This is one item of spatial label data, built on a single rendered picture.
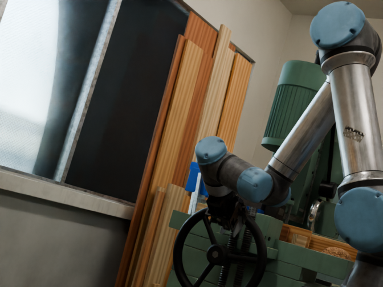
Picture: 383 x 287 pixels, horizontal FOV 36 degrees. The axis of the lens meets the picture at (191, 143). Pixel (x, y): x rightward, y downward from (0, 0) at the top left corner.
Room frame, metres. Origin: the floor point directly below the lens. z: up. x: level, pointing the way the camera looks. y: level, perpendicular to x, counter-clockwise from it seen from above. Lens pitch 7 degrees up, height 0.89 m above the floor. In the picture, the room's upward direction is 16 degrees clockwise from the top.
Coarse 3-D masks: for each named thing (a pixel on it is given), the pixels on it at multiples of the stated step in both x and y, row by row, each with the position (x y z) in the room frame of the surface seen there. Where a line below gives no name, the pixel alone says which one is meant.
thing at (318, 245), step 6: (210, 216) 2.13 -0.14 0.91; (312, 240) 1.95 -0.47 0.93; (318, 240) 1.95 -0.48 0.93; (324, 240) 1.94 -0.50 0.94; (312, 246) 1.95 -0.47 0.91; (318, 246) 1.94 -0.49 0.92; (324, 246) 1.94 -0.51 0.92; (330, 246) 1.93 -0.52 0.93; (336, 246) 1.92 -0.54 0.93; (342, 246) 1.91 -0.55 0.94; (348, 252) 1.90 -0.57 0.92; (354, 252) 1.89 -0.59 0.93; (354, 258) 1.89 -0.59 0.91
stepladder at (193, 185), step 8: (192, 168) 2.94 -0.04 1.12; (192, 176) 2.93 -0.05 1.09; (200, 176) 2.89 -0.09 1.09; (192, 184) 2.92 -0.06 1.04; (200, 184) 2.89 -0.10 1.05; (192, 192) 2.92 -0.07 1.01; (200, 192) 2.89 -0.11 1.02; (192, 200) 2.91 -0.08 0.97; (200, 200) 2.90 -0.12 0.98; (192, 208) 2.89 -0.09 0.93
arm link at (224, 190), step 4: (204, 184) 1.48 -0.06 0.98; (208, 188) 1.46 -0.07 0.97; (212, 188) 1.45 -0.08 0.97; (216, 188) 1.45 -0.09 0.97; (220, 188) 1.44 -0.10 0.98; (224, 188) 1.45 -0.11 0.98; (228, 188) 1.46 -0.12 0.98; (208, 192) 1.48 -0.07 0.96; (212, 192) 1.46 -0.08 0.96; (216, 192) 1.46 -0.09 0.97; (220, 192) 1.46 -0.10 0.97; (224, 192) 1.46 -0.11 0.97; (228, 192) 1.46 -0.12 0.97; (216, 196) 1.47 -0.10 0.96; (220, 196) 1.47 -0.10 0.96
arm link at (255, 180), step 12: (228, 168) 1.35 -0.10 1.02; (240, 168) 1.34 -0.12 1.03; (252, 168) 1.33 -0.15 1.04; (228, 180) 1.35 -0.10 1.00; (240, 180) 1.33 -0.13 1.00; (252, 180) 1.31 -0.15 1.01; (264, 180) 1.32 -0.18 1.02; (240, 192) 1.34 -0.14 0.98; (252, 192) 1.31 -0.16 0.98; (264, 192) 1.34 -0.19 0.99
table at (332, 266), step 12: (180, 216) 2.01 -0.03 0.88; (180, 228) 2.00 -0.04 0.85; (192, 228) 1.98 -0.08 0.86; (204, 228) 1.96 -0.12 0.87; (216, 228) 1.94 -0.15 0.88; (228, 240) 1.82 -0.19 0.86; (240, 240) 1.80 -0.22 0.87; (276, 240) 1.85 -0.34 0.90; (252, 252) 1.78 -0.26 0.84; (276, 252) 1.83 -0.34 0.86; (288, 252) 1.83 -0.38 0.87; (300, 252) 1.81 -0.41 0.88; (312, 252) 1.80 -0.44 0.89; (300, 264) 1.81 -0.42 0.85; (312, 264) 1.79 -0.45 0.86; (324, 264) 1.78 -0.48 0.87; (336, 264) 1.76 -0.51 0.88; (348, 264) 1.75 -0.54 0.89; (336, 276) 1.76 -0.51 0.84
